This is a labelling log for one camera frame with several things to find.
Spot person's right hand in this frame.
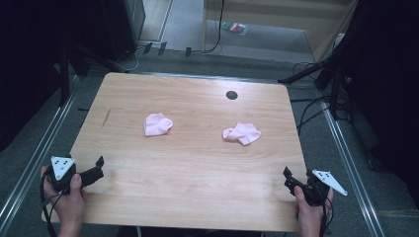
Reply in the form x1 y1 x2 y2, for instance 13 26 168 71
293 185 335 231

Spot white floor cable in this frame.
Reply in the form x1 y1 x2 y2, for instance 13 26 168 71
115 45 146 73

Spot metal floor rail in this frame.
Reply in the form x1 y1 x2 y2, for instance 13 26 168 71
320 101 387 237
0 74 81 229

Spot black hanging cable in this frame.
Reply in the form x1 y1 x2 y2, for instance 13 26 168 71
200 0 226 54

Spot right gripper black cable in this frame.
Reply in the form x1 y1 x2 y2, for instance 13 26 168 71
317 194 334 237

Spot black curtain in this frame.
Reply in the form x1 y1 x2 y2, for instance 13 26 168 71
329 0 419 210
0 0 112 152

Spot pink sock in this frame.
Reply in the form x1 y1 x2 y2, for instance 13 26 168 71
143 112 174 137
222 121 262 146

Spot person's left hand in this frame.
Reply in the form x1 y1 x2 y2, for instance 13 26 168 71
40 165 87 231

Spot light wooden frame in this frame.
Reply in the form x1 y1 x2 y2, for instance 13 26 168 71
202 0 361 63

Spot dark cabinet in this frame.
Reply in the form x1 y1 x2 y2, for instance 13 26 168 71
100 0 146 63

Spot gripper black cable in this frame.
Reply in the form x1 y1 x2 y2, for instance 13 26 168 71
317 194 334 237
39 177 65 237

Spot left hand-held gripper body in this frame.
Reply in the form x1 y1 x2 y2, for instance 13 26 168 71
45 155 97 196

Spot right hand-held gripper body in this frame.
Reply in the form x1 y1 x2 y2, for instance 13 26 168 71
284 169 349 207

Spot colourful packet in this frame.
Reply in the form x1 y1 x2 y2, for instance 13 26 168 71
220 21 248 37

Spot black floor cables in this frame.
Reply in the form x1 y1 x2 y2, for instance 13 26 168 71
290 60 350 136

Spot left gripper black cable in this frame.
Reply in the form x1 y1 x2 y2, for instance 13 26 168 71
39 177 65 237

